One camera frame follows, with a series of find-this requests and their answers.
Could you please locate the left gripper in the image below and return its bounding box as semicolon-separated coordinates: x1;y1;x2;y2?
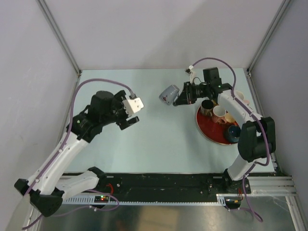
101;91;139;129

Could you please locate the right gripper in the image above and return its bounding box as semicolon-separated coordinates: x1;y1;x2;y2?
174;82;210;106

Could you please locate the grey purple mug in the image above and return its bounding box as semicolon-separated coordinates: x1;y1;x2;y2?
159;85;180;105

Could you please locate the brown grey mug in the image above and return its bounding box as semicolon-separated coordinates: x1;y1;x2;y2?
200;100;214;116

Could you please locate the salmon mug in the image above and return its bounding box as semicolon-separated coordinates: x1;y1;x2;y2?
212;105;227;124

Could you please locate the pink mug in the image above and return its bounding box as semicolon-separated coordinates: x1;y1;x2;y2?
235;90;250;105

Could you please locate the blue mug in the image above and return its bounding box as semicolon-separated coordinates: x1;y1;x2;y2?
224;125;241;143

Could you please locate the small orange mug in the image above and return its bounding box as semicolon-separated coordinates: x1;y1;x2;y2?
224;113;236;124

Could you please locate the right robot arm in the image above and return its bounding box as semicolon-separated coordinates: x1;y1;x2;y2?
173;65;276;193

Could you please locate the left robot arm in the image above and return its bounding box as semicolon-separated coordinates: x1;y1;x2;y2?
14;90;144;217

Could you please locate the red round tray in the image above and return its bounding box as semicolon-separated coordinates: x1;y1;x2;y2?
196;106;238;145

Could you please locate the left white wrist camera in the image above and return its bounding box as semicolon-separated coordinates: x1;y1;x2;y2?
123;97;144;116

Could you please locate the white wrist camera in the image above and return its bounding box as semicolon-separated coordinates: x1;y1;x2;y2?
123;97;144;116
185;65;196;84

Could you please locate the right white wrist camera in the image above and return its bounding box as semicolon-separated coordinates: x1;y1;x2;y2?
185;65;196;84

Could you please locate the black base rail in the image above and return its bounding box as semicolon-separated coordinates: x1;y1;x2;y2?
93;173;251;203

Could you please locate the white slotted cable duct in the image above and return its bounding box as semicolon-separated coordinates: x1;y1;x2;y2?
63;194;226;206

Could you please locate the right aluminium frame post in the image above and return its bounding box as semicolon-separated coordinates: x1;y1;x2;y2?
246;0;293;74

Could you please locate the aluminium frame post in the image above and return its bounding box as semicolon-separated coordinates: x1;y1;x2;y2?
36;0;82;77
246;0;293;74

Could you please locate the left aluminium frame post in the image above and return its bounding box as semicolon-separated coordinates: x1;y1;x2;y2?
36;0;82;77

